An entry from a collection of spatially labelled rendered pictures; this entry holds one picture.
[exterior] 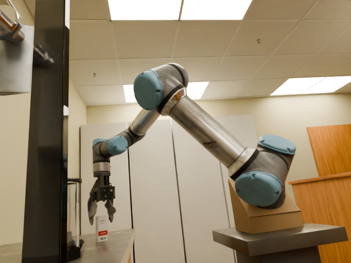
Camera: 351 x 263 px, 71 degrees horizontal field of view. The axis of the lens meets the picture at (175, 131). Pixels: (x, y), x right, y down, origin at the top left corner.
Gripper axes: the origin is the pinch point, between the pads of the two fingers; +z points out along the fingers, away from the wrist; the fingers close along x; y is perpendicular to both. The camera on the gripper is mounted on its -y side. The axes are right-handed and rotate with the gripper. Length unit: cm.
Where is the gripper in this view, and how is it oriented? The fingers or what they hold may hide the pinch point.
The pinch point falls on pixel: (101, 221)
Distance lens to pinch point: 116.2
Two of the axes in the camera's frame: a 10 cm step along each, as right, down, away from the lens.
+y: 6.2, -2.7, -7.3
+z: 1.1, 9.6, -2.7
